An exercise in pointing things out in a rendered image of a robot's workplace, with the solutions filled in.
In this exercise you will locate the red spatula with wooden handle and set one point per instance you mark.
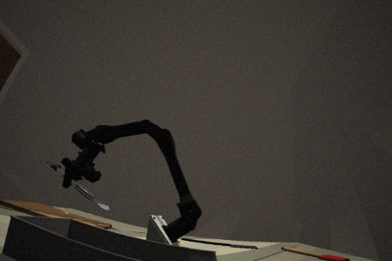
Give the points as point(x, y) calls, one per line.
point(320, 256)

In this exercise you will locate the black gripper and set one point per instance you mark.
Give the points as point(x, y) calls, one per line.
point(73, 168)

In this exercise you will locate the light brown wooden board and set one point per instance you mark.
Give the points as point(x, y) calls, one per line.
point(37, 209)

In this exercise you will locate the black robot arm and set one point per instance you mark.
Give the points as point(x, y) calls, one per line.
point(104, 134)

